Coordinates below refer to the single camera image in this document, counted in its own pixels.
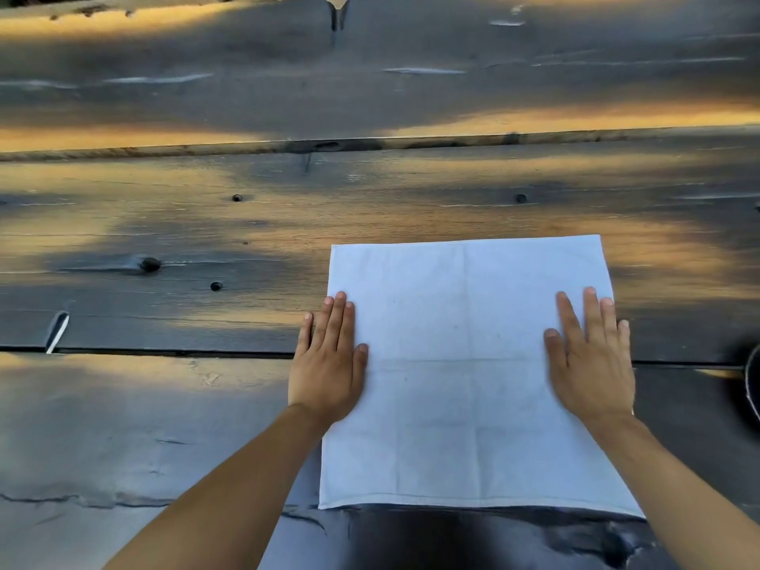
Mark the person's right hand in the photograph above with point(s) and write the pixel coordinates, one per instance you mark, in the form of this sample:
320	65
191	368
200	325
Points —
594	379

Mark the person's left hand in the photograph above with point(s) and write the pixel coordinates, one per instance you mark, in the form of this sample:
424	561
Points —
325	379

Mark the person's right little finger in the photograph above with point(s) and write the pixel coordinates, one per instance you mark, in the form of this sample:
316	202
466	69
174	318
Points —
623	341

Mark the person's right middle finger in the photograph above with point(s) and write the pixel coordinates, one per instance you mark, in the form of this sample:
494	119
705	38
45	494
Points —
592	317

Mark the person's left thumb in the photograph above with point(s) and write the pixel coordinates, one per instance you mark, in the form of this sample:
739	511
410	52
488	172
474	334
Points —
360	365

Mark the person's right thumb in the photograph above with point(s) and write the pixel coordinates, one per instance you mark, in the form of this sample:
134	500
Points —
554	353

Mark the person's left middle finger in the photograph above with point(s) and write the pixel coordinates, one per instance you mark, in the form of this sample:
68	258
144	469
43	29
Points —
335	320

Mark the person's left little finger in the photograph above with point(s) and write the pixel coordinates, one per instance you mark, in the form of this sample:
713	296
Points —
304	335

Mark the white square cloth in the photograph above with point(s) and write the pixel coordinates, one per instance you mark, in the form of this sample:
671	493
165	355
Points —
457	362

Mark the person's left forearm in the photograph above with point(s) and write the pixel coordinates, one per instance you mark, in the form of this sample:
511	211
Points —
237	498

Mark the person's right forearm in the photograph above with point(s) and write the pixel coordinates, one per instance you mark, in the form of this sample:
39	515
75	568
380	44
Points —
677	498

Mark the black round object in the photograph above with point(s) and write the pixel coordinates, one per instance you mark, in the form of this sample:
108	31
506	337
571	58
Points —
754	382

